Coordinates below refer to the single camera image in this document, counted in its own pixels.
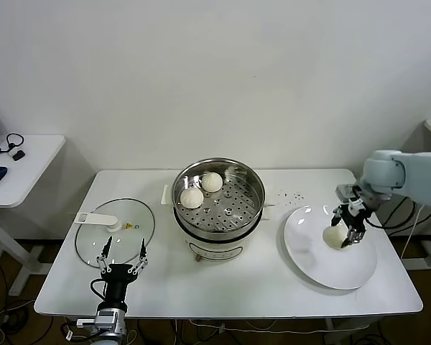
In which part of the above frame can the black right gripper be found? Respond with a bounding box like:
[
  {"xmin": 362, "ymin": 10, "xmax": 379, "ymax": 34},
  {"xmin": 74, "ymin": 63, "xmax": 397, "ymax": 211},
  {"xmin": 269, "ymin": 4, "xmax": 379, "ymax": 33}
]
[{"xmin": 330, "ymin": 201, "xmax": 374, "ymax": 249}]

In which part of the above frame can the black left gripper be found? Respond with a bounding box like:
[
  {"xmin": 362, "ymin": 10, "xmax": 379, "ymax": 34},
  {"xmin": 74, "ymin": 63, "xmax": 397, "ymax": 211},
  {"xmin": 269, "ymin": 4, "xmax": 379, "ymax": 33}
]
[{"xmin": 96, "ymin": 235, "xmax": 149, "ymax": 311}]

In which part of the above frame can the white steamed baozi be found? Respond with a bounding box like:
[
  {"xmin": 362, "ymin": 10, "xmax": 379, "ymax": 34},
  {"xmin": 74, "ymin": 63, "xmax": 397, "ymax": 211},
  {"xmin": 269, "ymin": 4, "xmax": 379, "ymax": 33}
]
[
  {"xmin": 200, "ymin": 171, "xmax": 223, "ymax": 192},
  {"xmin": 322, "ymin": 225, "xmax": 349, "ymax": 251},
  {"xmin": 180, "ymin": 188, "xmax": 205, "ymax": 209}
]

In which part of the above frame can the perforated steel steamer basket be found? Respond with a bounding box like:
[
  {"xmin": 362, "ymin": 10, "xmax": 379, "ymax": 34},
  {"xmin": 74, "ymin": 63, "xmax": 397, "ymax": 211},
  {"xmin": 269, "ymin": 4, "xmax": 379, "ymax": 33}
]
[{"xmin": 171, "ymin": 157, "xmax": 266, "ymax": 242}]

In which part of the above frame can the white round plate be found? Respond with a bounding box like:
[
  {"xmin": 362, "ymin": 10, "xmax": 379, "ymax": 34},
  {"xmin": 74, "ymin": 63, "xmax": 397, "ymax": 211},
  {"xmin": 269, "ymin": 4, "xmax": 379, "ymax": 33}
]
[{"xmin": 283, "ymin": 204, "xmax": 378, "ymax": 290}]

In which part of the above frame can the white electric cooker pot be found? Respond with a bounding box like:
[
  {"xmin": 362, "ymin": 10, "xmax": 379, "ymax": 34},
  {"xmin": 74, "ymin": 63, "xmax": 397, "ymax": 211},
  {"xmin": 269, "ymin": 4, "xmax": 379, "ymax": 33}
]
[{"xmin": 160, "ymin": 184, "xmax": 276, "ymax": 263}]

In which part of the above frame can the white side table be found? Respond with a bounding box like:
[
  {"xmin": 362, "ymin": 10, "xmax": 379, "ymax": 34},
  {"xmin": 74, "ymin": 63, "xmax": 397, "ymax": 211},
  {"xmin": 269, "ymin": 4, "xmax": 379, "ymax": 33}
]
[{"xmin": 0, "ymin": 134, "xmax": 66, "ymax": 296}]

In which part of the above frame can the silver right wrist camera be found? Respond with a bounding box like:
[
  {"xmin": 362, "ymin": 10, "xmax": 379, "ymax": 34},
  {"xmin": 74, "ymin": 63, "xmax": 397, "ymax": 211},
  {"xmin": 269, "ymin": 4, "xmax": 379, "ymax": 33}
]
[{"xmin": 335, "ymin": 183, "xmax": 362, "ymax": 201}]

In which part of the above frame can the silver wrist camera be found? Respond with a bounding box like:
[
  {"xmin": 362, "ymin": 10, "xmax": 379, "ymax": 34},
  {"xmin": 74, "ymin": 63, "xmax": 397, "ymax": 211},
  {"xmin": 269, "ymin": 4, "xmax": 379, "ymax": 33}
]
[
  {"xmin": 75, "ymin": 310, "xmax": 116, "ymax": 328},
  {"xmin": 335, "ymin": 183, "xmax": 362, "ymax": 201}
]

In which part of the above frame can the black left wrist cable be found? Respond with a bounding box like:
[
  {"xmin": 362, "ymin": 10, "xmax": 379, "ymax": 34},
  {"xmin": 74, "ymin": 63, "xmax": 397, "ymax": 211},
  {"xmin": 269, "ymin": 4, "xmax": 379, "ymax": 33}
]
[{"xmin": 91, "ymin": 280, "xmax": 107, "ymax": 299}]

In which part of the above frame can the glass lid with white handle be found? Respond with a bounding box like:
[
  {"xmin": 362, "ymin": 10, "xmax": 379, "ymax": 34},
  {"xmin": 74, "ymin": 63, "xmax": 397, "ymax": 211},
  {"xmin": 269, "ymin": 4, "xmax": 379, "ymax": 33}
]
[{"xmin": 74, "ymin": 197, "xmax": 156, "ymax": 269}]

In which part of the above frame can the black power cable with plug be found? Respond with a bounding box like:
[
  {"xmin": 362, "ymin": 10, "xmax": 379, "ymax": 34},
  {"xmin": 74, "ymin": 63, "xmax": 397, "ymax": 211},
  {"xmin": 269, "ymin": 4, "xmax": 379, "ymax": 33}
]
[{"xmin": 382, "ymin": 201, "xmax": 417, "ymax": 234}]

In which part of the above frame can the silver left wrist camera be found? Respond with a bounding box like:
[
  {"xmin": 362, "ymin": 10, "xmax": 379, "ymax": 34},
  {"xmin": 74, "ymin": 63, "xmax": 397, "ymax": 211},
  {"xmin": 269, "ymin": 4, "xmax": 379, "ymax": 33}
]
[{"xmin": 75, "ymin": 310, "xmax": 116, "ymax": 328}]

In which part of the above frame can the white cable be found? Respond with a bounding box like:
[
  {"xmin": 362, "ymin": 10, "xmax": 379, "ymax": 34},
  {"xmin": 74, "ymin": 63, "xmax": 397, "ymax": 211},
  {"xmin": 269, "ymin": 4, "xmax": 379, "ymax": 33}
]
[{"xmin": 400, "ymin": 203, "xmax": 427, "ymax": 259}]

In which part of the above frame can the black headset with cable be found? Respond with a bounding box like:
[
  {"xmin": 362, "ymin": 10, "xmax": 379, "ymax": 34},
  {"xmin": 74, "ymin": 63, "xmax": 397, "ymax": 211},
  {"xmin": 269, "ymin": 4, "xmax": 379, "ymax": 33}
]
[{"xmin": 0, "ymin": 132, "xmax": 25, "ymax": 156}]

